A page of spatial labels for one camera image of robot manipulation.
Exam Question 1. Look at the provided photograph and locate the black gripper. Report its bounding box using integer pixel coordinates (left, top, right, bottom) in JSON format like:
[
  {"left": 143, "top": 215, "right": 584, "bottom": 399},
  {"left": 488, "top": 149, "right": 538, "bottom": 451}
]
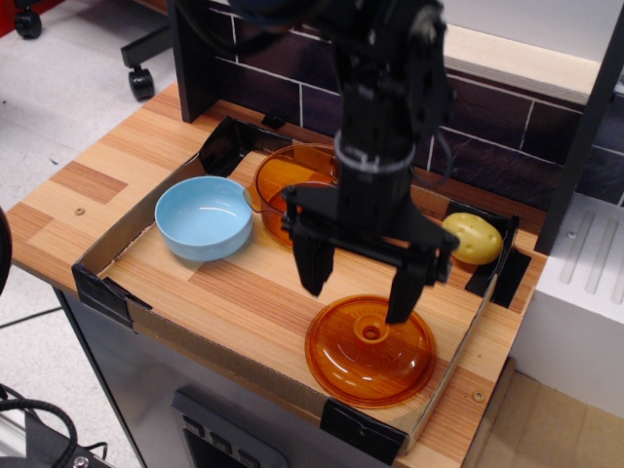
[{"left": 281, "top": 136, "right": 459, "bottom": 325}]

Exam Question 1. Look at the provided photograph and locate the orange transparent pot lid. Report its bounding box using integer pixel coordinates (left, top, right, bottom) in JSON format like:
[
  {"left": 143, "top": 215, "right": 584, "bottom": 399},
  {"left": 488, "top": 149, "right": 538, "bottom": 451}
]
[{"left": 305, "top": 295, "right": 437, "bottom": 409}]

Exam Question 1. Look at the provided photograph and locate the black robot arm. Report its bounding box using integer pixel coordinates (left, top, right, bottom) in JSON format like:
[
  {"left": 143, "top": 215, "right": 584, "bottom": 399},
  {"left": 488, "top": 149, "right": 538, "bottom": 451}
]
[{"left": 231, "top": 1, "right": 458, "bottom": 324}]

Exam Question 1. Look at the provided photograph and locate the orange transparent pot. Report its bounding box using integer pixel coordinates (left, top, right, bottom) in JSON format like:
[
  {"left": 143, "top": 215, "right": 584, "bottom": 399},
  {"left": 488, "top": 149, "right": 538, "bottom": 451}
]
[{"left": 244, "top": 143, "right": 338, "bottom": 248}]

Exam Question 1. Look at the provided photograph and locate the yellow toy potato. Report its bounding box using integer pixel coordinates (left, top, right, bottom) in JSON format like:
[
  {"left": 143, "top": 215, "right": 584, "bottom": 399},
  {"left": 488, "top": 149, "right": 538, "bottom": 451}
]
[{"left": 442, "top": 213, "right": 503, "bottom": 265}]

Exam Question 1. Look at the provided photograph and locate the cardboard fence with black tape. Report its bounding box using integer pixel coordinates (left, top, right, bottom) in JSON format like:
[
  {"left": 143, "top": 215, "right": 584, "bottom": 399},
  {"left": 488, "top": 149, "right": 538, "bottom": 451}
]
[{"left": 69, "top": 118, "right": 543, "bottom": 467}]

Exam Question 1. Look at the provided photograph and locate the light blue bowl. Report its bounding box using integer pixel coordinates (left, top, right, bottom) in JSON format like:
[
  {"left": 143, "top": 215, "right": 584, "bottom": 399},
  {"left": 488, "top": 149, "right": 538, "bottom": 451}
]
[{"left": 154, "top": 175, "right": 253, "bottom": 262}]

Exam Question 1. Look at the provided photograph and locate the white toy sink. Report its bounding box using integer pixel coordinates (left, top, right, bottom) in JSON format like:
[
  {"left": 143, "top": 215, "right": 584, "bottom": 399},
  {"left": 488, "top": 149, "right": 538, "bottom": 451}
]
[{"left": 511, "top": 194, "right": 623, "bottom": 416}]

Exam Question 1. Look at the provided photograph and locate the toy oven control panel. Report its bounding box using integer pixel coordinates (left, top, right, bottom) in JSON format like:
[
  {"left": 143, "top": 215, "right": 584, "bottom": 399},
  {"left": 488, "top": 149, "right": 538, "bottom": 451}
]
[{"left": 171, "top": 391, "right": 289, "bottom": 468}]

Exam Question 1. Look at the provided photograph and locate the black office chair base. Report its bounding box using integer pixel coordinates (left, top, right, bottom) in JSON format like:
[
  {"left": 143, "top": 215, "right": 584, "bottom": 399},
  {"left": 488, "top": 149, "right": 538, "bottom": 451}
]
[{"left": 121, "top": 25, "right": 172, "bottom": 101}]

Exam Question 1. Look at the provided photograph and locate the black caster wheel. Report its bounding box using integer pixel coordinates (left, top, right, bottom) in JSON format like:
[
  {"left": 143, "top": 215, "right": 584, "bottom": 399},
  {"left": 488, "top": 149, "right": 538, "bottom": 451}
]
[{"left": 14, "top": 10, "right": 43, "bottom": 40}]

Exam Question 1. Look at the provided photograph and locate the dark right shelf post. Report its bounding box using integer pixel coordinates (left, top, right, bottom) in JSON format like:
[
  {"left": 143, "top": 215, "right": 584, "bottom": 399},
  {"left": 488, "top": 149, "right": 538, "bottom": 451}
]
[{"left": 534, "top": 10, "right": 623, "bottom": 255}]

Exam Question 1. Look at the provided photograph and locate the black shelf post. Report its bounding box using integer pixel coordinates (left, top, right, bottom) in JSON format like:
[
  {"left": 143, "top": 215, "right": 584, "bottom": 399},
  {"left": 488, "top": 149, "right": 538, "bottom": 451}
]
[{"left": 167, "top": 1, "right": 216, "bottom": 123}]

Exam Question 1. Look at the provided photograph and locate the black cable bundle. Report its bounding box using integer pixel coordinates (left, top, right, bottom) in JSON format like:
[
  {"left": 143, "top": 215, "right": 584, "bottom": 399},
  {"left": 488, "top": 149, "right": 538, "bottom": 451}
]
[{"left": 0, "top": 382, "right": 109, "bottom": 468}]

